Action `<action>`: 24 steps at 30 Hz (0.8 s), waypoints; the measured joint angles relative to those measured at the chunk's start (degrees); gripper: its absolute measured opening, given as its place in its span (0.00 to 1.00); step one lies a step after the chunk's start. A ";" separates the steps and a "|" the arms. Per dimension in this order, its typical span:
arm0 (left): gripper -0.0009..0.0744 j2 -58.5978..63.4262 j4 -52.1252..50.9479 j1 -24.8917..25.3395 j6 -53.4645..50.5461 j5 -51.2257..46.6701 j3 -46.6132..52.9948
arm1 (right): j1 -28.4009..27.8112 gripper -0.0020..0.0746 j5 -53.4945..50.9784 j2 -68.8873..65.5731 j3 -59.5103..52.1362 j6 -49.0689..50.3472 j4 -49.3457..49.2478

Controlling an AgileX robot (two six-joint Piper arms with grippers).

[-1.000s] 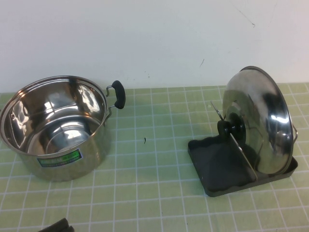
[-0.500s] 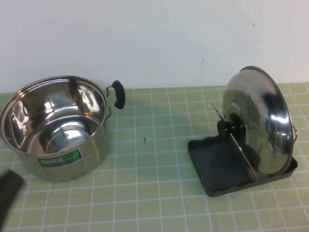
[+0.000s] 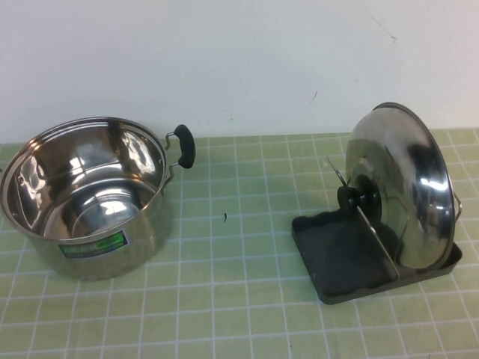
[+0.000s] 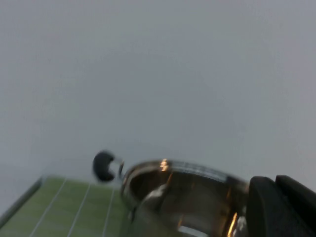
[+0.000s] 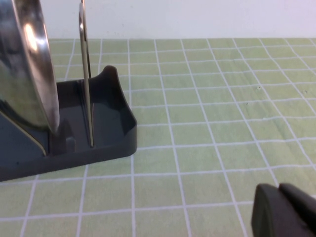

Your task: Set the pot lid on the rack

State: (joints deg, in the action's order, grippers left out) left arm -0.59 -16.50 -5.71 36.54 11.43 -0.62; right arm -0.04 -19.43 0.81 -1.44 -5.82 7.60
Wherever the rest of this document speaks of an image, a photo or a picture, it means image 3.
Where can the steel pot lid black knob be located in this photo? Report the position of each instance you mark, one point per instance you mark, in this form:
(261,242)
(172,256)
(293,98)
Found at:
(404,179)

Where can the stainless steel cooking pot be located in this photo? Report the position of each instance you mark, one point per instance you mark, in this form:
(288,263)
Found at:
(97,261)

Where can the small dark debris speck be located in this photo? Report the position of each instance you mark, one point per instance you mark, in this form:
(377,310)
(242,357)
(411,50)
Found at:
(224,217)

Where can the green grid table mat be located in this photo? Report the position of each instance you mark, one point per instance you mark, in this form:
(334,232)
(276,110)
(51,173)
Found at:
(239,299)

